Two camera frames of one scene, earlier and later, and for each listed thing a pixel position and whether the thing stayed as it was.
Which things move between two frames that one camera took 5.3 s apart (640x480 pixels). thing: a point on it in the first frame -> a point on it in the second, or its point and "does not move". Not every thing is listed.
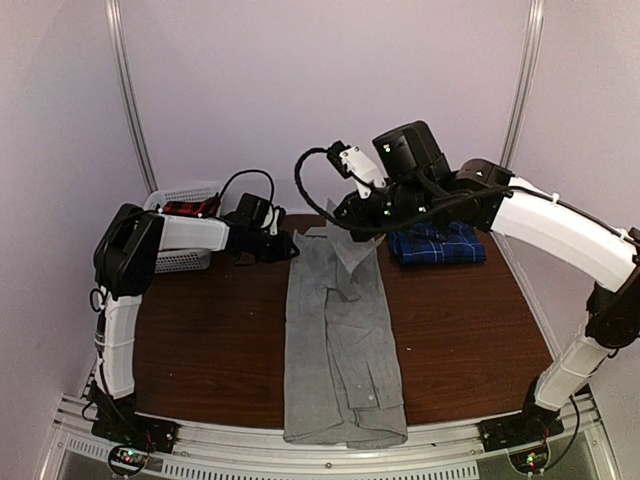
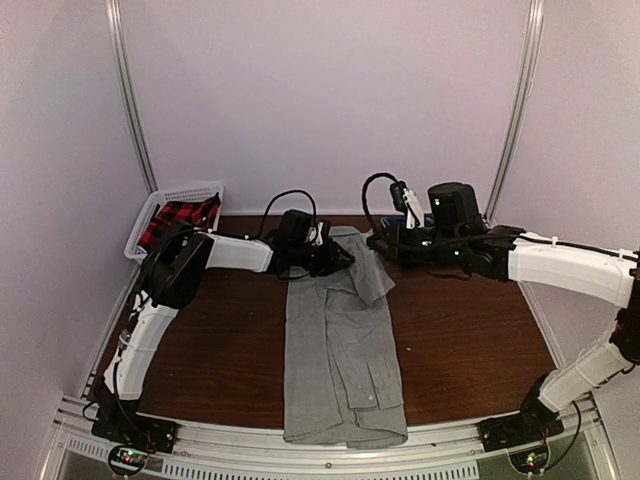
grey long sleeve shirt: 342,379 does not move
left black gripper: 282,252 -> 332,262
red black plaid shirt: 208,207 does not move
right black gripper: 349,212 -> 397,236
